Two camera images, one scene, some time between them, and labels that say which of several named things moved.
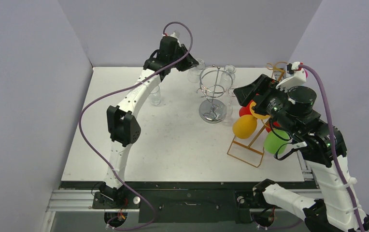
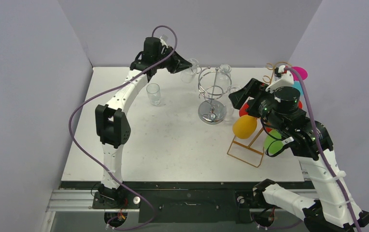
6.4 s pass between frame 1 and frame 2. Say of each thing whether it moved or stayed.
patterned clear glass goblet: stayed
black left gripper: moved
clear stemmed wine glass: stayed
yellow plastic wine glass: stayed
